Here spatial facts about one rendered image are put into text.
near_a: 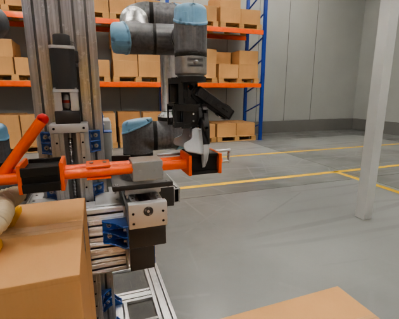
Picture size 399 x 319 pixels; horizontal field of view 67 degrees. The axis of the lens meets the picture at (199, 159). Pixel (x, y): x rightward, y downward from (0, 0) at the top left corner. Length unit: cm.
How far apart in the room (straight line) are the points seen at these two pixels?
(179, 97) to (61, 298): 46
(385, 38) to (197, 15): 301
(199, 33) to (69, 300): 58
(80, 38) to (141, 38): 56
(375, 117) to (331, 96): 871
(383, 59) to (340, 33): 897
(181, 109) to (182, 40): 15
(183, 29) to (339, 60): 1180
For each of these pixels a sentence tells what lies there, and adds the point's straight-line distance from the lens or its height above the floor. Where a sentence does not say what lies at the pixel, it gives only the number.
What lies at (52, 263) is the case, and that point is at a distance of 62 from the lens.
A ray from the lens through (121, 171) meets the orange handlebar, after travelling 69.
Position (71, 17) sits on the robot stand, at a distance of 134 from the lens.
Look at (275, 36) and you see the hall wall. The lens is 1089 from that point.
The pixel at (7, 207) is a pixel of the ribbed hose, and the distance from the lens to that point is 68.
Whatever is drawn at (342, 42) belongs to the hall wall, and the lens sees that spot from 1256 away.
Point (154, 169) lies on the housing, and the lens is 69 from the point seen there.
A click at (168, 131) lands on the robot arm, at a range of 115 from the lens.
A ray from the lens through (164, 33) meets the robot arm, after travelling 80.
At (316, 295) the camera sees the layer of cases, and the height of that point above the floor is 54.
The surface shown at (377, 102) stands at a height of 127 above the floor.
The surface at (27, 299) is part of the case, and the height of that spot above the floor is 104.
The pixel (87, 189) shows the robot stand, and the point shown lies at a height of 99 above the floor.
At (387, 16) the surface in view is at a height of 207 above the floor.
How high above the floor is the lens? 137
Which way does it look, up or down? 13 degrees down
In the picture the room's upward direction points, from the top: straight up
